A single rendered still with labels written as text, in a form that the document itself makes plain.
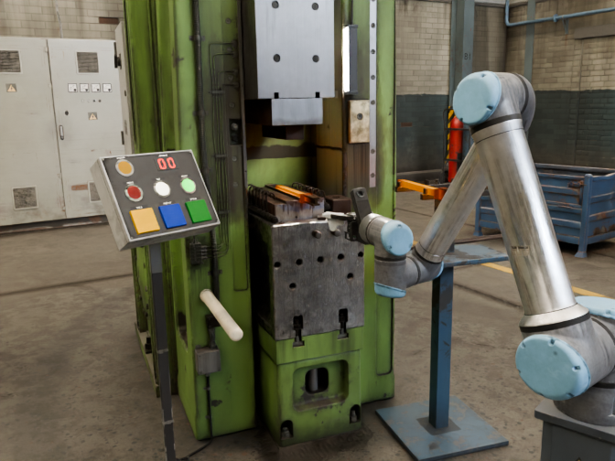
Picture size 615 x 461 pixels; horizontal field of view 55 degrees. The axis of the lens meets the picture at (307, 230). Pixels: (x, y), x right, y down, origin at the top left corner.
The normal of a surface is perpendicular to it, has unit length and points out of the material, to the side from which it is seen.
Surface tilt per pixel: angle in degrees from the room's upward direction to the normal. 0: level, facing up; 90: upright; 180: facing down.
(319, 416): 89
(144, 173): 60
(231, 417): 90
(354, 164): 90
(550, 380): 94
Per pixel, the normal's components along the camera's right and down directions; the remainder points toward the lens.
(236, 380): 0.37, 0.18
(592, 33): -0.87, 0.12
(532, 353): -0.73, 0.23
